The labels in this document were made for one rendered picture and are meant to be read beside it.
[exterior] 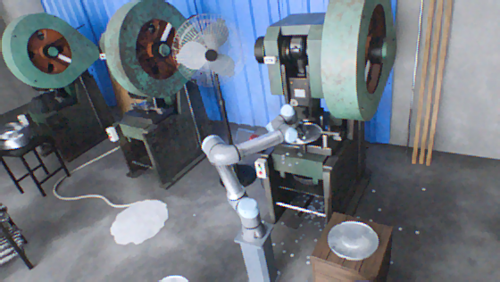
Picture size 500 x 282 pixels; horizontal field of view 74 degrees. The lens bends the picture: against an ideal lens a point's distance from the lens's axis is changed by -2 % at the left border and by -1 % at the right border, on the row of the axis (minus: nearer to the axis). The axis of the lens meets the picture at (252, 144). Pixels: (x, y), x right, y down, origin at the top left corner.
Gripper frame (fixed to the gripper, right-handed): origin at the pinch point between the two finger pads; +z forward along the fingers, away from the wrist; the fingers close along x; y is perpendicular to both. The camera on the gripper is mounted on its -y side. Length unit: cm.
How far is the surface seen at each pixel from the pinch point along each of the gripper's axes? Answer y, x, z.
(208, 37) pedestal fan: -80, 55, -43
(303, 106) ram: -1.4, 22.8, -9.2
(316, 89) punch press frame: 10.3, 25.6, -23.7
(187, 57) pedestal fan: -97, 42, -35
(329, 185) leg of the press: 21.2, -15.7, 23.5
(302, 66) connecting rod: -1.5, 38.3, -31.1
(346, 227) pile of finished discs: 38, -39, 30
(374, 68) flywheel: 39, 57, -12
